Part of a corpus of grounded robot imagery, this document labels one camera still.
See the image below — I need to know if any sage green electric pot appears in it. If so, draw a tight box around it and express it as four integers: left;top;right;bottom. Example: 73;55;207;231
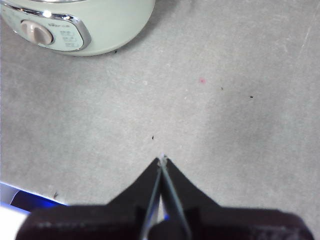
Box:
0;0;156;57

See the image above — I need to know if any white blue-edged platform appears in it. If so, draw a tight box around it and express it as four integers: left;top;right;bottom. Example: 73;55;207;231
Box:
0;181;69;240

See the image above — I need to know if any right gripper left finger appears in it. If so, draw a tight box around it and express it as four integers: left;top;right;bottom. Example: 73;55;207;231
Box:
14;156;163;240

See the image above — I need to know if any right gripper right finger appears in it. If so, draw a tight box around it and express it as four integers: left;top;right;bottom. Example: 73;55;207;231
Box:
149;157;316;240

